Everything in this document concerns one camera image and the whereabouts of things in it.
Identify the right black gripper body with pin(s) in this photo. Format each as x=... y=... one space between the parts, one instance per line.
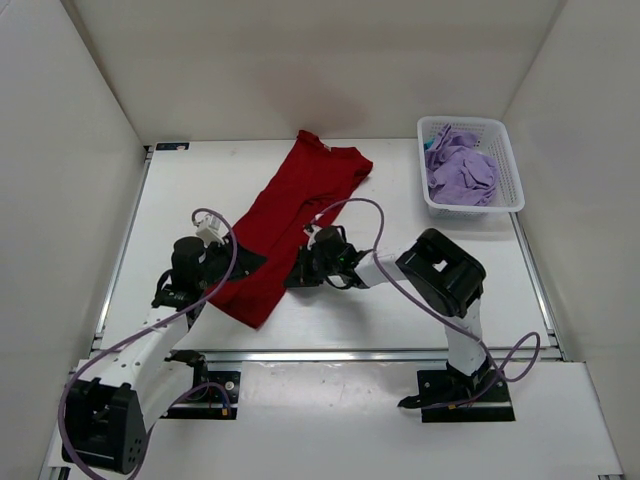
x=328 y=266

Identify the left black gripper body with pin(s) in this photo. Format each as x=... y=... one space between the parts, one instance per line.
x=218 y=264

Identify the red t shirt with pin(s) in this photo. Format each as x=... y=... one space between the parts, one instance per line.
x=312 y=177

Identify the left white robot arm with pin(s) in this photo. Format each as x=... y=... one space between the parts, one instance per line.
x=114 y=399

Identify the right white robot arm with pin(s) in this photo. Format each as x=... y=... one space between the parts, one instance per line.
x=447 y=278

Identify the small label sticker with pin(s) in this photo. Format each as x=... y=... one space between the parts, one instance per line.
x=172 y=146

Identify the lilac t shirt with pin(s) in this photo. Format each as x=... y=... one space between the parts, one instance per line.
x=457 y=173

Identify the white plastic basket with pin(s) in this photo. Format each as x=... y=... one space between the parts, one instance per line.
x=493 y=140

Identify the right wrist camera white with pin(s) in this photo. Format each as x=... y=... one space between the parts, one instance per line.
x=312 y=231

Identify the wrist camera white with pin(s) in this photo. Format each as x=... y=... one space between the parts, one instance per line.
x=207 y=228
x=312 y=231

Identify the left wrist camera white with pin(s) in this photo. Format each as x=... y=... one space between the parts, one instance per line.
x=207 y=228

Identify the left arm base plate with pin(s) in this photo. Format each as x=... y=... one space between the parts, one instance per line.
x=216 y=403

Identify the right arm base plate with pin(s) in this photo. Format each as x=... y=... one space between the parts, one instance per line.
x=441 y=399

